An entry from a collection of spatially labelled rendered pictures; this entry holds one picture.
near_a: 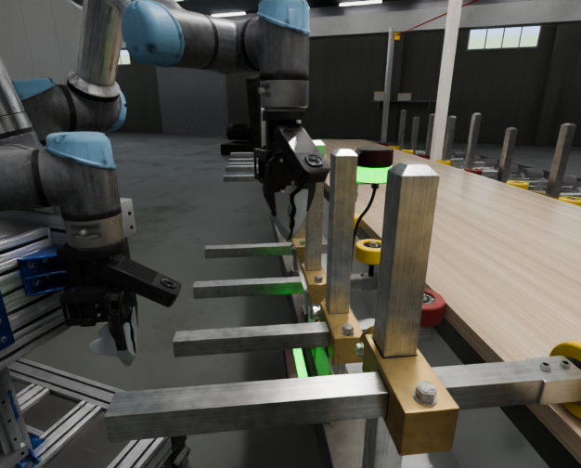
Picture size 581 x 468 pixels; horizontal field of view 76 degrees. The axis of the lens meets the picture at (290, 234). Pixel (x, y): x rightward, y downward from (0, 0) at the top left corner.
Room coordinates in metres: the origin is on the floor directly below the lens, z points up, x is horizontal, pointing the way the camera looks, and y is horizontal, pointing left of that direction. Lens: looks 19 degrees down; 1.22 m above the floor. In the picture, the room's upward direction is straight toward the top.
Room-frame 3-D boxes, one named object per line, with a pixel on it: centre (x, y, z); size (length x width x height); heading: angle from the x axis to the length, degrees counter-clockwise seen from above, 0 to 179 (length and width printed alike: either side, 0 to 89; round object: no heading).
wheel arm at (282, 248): (1.04, 0.03, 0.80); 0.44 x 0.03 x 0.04; 96
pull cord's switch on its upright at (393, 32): (3.51, -0.87, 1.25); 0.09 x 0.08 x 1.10; 6
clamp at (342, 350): (0.57, -0.09, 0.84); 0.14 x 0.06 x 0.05; 6
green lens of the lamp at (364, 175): (0.59, -0.13, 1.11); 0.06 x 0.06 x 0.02
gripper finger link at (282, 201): (0.62, 0.02, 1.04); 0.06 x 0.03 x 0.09; 26
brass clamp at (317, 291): (0.81, -0.06, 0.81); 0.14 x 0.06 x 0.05; 6
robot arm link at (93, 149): (0.51, 0.28, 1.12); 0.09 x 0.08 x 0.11; 113
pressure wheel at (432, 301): (0.56, -0.22, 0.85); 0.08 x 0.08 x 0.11
